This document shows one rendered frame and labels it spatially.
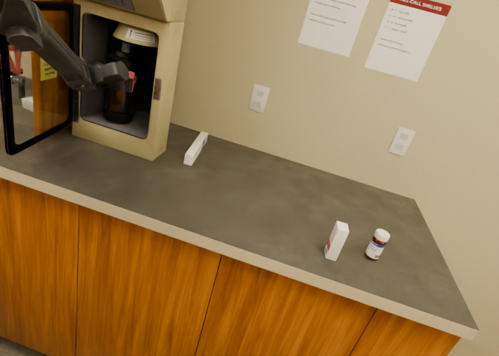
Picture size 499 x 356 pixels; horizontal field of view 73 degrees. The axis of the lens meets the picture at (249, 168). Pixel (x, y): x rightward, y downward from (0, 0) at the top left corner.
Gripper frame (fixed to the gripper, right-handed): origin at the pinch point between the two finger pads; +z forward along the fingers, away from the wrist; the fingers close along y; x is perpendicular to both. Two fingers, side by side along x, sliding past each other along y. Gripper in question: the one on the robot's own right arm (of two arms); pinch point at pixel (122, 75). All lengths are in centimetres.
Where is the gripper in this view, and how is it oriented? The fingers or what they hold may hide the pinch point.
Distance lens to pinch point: 131.0
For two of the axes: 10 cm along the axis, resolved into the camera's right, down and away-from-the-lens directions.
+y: -9.6, -2.8, 0.3
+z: 1.3, -3.3, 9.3
